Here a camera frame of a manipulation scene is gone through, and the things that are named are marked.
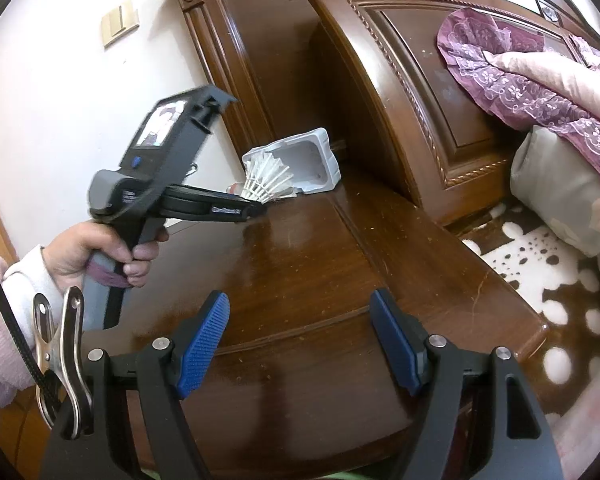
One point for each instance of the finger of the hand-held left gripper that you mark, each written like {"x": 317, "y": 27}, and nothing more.
{"x": 215, "y": 207}

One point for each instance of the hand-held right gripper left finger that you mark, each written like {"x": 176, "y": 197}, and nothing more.
{"x": 202, "y": 345}

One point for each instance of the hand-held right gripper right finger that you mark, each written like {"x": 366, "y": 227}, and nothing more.
{"x": 395, "y": 340}

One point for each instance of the white feather shuttlecock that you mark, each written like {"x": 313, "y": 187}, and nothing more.
{"x": 270, "y": 180}

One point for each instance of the person's left forearm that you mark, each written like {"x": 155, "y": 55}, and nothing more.
{"x": 25, "y": 280}

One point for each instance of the person's left hand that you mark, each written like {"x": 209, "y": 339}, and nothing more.
{"x": 75, "y": 250}

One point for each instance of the dark wooden nightstand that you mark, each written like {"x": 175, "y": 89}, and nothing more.
{"x": 305, "y": 270}

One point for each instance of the pale moulded plastic tray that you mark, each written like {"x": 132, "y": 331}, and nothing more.
{"x": 315, "y": 160}

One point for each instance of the metal spring clip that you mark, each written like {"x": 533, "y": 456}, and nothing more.
{"x": 72, "y": 340}

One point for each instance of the brown polka dot blanket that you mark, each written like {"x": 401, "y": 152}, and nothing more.
{"x": 530, "y": 280}

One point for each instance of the carved wooden headboard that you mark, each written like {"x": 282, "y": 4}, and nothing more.
{"x": 380, "y": 85}

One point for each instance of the grey pillow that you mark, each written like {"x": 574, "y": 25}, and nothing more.
{"x": 555, "y": 185}

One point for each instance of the purple lace quilt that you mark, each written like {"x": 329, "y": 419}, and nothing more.
{"x": 520, "y": 85}

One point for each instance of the beige wall switch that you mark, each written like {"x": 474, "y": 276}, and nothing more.
{"x": 120, "y": 22}

